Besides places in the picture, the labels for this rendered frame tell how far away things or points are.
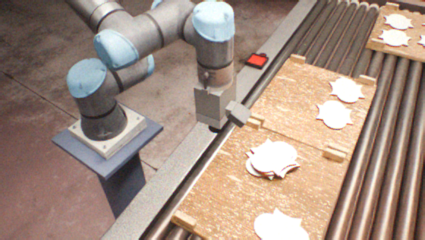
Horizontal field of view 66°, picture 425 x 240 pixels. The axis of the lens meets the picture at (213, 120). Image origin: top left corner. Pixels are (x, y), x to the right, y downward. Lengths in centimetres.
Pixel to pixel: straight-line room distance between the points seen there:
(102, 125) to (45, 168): 133
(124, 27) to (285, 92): 74
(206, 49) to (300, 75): 74
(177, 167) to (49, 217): 127
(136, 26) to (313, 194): 62
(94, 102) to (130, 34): 44
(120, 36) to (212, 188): 49
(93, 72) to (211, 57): 46
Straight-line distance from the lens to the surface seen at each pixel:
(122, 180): 127
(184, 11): 67
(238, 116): 74
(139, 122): 114
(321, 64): 144
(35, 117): 278
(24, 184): 236
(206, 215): 88
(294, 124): 111
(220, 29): 60
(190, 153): 102
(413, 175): 112
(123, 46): 62
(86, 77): 100
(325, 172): 100
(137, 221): 92
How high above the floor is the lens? 170
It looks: 45 degrees down
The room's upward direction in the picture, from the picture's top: straight up
